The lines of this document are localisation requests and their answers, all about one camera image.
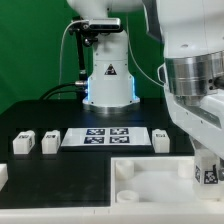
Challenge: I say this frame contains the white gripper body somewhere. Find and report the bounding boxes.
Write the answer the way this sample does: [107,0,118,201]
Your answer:
[165,91,224,160]

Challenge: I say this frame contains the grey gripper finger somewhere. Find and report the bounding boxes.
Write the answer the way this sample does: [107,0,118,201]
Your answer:
[217,159,224,181]

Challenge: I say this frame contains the white square tabletop part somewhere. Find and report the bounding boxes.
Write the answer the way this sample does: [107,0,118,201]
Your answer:
[111,156,224,204]

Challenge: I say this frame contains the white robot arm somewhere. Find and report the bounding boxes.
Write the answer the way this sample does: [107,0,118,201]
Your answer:
[66,0,224,184]

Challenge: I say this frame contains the marker sheet with tags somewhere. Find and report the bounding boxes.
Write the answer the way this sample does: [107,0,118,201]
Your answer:
[62,127,151,147]

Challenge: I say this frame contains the white L-shaped obstacle wall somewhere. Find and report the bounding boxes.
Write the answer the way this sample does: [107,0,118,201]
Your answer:
[0,201,224,224]

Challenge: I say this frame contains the black camera on stand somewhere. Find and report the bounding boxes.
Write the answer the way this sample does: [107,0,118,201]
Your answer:
[69,17,123,101]

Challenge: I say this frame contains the black cables at base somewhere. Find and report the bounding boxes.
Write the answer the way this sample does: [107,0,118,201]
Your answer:
[39,79,89,101]

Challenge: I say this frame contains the white camera cable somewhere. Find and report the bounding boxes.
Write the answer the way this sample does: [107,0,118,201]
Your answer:
[58,19,88,100]

